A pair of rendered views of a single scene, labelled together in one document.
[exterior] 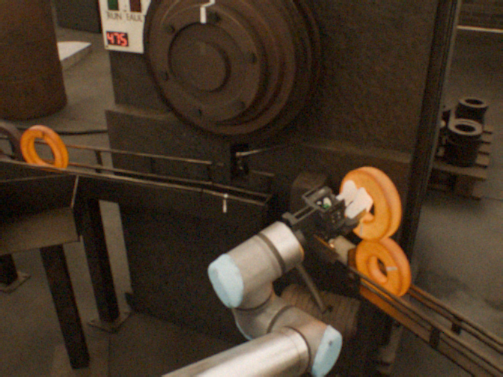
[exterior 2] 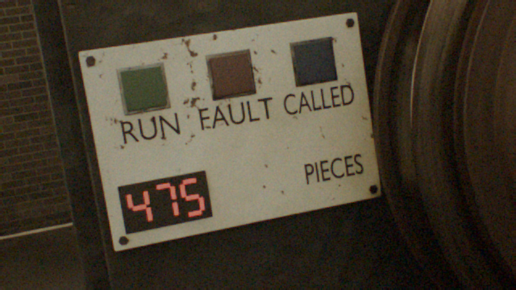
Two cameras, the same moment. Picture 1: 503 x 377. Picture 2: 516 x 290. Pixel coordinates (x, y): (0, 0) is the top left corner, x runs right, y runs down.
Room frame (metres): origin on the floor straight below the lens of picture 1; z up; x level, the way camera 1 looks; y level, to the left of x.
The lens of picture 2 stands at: (1.02, 0.69, 1.20)
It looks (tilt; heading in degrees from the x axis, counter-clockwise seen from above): 6 degrees down; 324
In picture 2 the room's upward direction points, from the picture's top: 9 degrees counter-clockwise
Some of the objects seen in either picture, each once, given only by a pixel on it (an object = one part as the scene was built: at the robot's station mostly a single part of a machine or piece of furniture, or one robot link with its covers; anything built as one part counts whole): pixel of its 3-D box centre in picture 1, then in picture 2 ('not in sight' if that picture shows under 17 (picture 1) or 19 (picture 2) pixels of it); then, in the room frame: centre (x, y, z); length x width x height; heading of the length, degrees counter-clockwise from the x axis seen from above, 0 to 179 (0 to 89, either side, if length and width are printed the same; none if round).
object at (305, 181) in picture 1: (308, 215); not in sight; (1.22, -0.15, 0.68); 0.11 x 0.08 x 0.24; 157
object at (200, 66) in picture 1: (209, 64); not in sight; (1.21, 0.11, 1.11); 0.28 x 0.06 x 0.28; 67
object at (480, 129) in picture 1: (394, 120); not in sight; (3.03, -0.89, 0.22); 1.20 x 0.81 x 0.44; 65
